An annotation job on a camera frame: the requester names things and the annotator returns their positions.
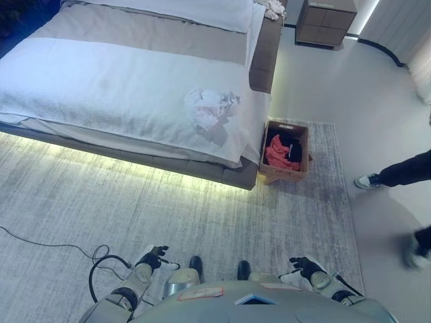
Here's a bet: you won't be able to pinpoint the red garment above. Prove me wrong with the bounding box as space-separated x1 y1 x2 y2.
263 134 302 172

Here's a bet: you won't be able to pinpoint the grey streaked rug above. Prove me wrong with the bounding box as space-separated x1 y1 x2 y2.
0 122 366 323

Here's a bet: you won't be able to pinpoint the cream crumpled cloth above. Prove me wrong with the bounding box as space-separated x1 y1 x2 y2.
262 0 288 20

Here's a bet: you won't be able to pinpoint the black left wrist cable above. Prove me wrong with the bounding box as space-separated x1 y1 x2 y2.
88 254 136 303

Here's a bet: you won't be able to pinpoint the silver right robot leg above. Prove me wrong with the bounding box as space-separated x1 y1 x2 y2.
248 271 281 284

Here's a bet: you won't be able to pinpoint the silver robot leg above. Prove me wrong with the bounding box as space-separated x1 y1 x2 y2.
248 271 281 284
164 268 201 301

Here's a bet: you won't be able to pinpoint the white pillow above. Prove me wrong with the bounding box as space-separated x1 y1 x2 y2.
60 0 255 34

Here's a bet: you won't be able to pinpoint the silver left robot leg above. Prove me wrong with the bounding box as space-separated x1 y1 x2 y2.
164 268 201 301

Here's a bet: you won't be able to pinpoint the black robot foot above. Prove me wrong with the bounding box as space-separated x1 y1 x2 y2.
189 255 205 283
236 260 252 282

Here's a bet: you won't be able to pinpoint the person leg black trousers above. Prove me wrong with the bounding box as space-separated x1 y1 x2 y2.
402 224 431 270
376 150 431 188

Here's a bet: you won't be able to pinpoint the white garment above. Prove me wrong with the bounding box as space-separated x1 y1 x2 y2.
183 87 242 134

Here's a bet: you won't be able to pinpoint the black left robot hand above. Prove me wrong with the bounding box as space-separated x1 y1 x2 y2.
134 245 181 272

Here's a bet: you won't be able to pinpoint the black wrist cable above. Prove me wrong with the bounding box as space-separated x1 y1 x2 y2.
332 273 366 297
88 254 136 303

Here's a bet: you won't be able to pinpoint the brown wooden nightstand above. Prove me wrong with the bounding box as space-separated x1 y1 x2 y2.
295 0 358 52

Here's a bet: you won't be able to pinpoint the brown cardboard box basket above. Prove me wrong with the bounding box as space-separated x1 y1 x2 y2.
258 116 314 186

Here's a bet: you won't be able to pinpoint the black garment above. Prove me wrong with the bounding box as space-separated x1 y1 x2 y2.
286 137 304 164

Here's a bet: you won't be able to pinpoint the grey robot torso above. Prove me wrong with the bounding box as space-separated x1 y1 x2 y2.
127 278 399 323

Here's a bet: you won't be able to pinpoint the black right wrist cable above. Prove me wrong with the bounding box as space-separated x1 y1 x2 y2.
332 273 366 297

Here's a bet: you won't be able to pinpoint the white terry blanket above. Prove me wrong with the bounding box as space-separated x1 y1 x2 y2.
0 36 272 169

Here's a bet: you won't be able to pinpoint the thin grey floor cable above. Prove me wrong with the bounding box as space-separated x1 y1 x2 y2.
0 225 112 267

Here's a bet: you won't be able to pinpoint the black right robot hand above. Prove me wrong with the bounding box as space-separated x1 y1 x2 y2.
279 256 326 287

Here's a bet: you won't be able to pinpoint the brown upholstered bed frame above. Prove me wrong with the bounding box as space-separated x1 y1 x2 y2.
0 0 288 191

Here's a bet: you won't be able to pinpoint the black right robot foot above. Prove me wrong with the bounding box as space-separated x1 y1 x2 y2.
236 260 252 282

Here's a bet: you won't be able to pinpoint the taupe bed sheet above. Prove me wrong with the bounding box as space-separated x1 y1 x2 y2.
28 3 248 67

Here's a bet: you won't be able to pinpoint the white sneaker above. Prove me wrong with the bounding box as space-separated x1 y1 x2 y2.
354 173 383 190

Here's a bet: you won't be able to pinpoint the black left robot foot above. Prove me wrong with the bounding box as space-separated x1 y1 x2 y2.
189 255 205 283

